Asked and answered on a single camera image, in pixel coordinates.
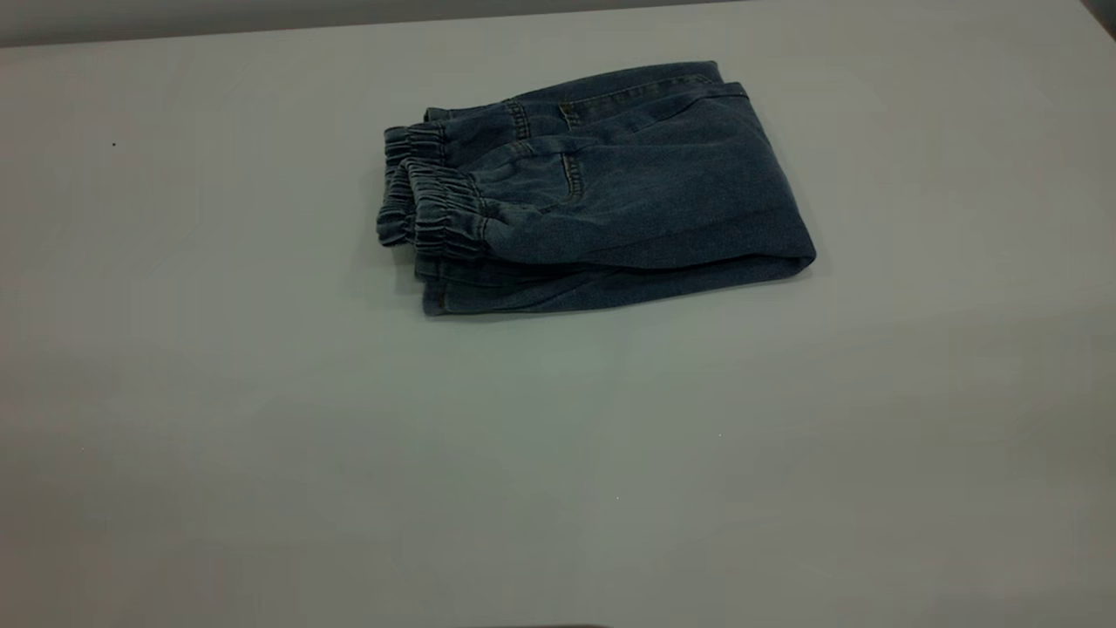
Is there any blue denim pants basketball print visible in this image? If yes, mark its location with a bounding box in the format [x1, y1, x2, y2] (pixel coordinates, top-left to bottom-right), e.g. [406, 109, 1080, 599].
[375, 59, 818, 317]

